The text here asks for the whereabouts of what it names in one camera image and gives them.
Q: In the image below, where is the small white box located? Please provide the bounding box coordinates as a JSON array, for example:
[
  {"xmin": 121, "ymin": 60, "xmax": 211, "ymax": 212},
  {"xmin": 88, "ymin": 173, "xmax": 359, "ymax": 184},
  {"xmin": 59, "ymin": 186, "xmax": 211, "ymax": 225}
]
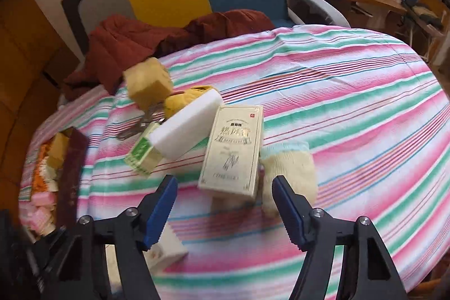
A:
[{"xmin": 142, "ymin": 223, "xmax": 189, "ymax": 274}]

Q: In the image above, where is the striped tablecloth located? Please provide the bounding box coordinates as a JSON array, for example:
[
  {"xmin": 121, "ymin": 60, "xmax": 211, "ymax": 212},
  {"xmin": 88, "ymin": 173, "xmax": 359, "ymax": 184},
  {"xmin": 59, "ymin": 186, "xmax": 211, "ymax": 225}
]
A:
[{"xmin": 19, "ymin": 25, "xmax": 445, "ymax": 300}]

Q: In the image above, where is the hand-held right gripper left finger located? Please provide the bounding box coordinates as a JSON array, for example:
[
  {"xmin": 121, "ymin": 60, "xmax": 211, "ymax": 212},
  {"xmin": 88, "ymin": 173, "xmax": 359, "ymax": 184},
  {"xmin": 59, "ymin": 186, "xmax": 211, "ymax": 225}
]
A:
[{"xmin": 46, "ymin": 174, "xmax": 179, "ymax": 300}]

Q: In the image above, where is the cream medicine box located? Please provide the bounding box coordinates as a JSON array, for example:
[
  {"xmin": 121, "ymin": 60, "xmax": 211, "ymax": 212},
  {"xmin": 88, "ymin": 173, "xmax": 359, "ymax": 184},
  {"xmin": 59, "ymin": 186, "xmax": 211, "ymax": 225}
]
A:
[{"xmin": 197, "ymin": 105, "xmax": 264, "ymax": 204}]

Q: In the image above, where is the yellow sponge block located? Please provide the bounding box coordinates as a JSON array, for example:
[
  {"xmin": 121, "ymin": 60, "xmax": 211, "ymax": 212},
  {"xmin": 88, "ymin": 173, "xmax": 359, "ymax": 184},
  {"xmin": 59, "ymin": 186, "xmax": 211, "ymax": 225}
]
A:
[
  {"xmin": 49, "ymin": 133, "xmax": 70, "ymax": 169},
  {"xmin": 123, "ymin": 57, "xmax": 174, "ymax": 111}
]

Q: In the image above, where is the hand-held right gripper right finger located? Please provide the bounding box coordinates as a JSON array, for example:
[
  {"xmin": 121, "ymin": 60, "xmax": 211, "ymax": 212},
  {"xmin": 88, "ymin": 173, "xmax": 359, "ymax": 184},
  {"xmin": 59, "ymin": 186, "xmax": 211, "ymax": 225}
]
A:
[{"xmin": 272, "ymin": 175, "xmax": 408, "ymax": 300}]

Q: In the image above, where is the gold and maroon storage box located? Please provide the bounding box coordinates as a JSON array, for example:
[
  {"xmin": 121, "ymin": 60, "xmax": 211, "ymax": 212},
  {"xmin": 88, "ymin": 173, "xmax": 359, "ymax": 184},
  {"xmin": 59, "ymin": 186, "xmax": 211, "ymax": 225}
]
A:
[{"xmin": 21, "ymin": 127, "xmax": 88, "ymax": 244}]

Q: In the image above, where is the maroon jacket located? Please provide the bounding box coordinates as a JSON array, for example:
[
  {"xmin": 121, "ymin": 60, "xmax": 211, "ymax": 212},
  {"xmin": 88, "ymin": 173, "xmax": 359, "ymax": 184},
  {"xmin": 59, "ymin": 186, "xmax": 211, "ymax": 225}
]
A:
[{"xmin": 63, "ymin": 10, "xmax": 276, "ymax": 102}]

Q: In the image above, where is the cream knit sock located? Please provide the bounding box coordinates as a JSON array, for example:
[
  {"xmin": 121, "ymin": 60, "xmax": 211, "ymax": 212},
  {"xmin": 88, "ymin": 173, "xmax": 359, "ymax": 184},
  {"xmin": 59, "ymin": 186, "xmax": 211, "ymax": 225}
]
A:
[{"xmin": 259, "ymin": 141, "xmax": 319, "ymax": 216}]

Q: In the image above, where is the yellow knit cloth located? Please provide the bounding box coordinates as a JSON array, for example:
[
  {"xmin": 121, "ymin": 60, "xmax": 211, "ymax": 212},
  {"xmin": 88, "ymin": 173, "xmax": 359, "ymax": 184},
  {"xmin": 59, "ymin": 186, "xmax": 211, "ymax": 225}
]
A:
[{"xmin": 165, "ymin": 85, "xmax": 213, "ymax": 119}]

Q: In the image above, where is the small green box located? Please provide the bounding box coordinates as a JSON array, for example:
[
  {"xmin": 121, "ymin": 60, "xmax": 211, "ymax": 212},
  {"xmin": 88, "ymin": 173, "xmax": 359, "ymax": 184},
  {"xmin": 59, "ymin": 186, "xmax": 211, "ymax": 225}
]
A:
[{"xmin": 125, "ymin": 122, "xmax": 163, "ymax": 178}]

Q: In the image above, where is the white foam block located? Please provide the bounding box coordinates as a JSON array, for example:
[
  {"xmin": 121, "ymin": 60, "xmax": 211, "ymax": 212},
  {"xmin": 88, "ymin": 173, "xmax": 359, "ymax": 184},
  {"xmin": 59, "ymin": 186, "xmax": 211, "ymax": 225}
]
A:
[{"xmin": 149, "ymin": 91, "xmax": 226, "ymax": 160}]

